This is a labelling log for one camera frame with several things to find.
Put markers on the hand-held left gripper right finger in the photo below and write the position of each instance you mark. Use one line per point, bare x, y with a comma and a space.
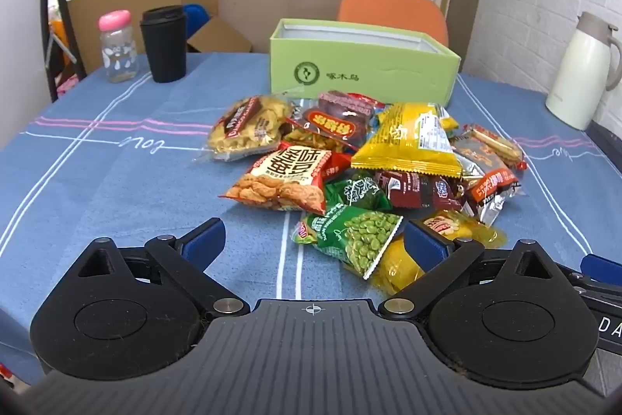
425, 246

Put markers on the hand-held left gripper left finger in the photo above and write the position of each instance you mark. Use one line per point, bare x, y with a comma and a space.
204, 241

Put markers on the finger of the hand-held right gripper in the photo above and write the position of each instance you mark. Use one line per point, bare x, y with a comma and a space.
602, 266

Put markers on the red orange peanut packet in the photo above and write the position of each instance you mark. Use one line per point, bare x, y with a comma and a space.
282, 181

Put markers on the light green cardboard box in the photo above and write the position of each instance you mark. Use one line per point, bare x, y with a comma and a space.
359, 65

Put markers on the glossy yellow snack packet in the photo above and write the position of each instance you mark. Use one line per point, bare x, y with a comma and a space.
466, 230

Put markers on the dark brown snack packet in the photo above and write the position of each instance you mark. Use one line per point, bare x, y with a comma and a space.
422, 189

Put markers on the green pea packet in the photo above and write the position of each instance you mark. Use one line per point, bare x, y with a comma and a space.
359, 235

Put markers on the brown and silver snack packet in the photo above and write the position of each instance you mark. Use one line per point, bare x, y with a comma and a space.
491, 189

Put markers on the small dark green packet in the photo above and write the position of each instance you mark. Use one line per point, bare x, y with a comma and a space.
357, 191

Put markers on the blue lined tablecloth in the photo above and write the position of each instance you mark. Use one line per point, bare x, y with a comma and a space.
121, 191

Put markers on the large yellow snack packet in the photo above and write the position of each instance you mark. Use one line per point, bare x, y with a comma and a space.
408, 138

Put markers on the biscuit packet with red ends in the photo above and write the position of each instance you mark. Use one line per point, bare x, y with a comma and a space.
495, 145

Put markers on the clear packet of yellow chips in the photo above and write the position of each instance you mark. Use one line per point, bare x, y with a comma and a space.
248, 125

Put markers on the clear packet of yellow beans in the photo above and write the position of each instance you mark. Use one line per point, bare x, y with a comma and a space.
316, 142

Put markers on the dark red date packet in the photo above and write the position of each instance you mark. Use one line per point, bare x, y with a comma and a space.
335, 116

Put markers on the white thermos jug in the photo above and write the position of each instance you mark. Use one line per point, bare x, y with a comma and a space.
580, 70

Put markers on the black lidded cup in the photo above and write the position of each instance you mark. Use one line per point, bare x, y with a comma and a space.
164, 45

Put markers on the clear bottle with pink lid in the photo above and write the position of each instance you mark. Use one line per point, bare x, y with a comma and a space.
116, 48

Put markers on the blue plastic item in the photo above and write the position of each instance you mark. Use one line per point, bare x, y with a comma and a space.
197, 19

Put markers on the orange chair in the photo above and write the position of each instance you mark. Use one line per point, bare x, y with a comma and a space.
393, 14

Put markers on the brown cardboard box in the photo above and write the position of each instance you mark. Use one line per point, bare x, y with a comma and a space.
121, 16

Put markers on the white monitor panel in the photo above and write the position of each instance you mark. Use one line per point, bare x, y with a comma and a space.
48, 6

